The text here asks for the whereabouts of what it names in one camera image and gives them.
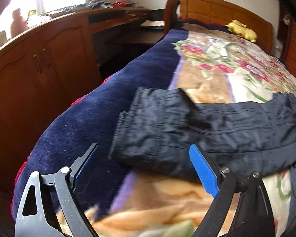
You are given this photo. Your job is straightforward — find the black jacket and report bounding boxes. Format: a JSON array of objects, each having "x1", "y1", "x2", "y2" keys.
[{"x1": 109, "y1": 88, "x2": 296, "y2": 221}]

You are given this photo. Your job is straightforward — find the navy blue plush blanket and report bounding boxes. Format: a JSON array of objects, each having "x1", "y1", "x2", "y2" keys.
[{"x1": 11, "y1": 29, "x2": 188, "y2": 217}]

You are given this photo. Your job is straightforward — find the wooden cabinet desk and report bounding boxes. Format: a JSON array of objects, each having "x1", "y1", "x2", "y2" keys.
[{"x1": 0, "y1": 6, "x2": 151, "y2": 186}]

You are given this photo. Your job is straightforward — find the floral bed blanket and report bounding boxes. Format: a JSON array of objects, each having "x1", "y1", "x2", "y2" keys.
[{"x1": 84, "y1": 22, "x2": 296, "y2": 236}]

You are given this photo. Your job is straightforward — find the louvered wooden wardrobe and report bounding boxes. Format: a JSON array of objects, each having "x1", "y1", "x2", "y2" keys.
[{"x1": 277, "y1": 4, "x2": 296, "y2": 77}]

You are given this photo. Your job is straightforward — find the yellow plush toy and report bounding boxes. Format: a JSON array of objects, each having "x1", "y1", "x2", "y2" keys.
[{"x1": 225, "y1": 20, "x2": 257, "y2": 43}]

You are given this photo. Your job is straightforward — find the pink vase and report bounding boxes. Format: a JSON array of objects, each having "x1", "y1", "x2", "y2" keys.
[{"x1": 10, "y1": 8, "x2": 28, "y2": 38}]

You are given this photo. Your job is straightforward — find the wooden headboard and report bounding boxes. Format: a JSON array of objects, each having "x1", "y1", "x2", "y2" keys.
[{"x1": 180, "y1": 0, "x2": 273, "y2": 54}]

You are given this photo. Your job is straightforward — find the dark wooden chair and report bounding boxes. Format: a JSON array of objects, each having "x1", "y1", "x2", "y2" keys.
[{"x1": 140, "y1": 0, "x2": 181, "y2": 36}]

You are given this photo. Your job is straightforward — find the red basket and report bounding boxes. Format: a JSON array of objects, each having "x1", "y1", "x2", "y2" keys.
[{"x1": 111, "y1": 1, "x2": 127, "y2": 8}]

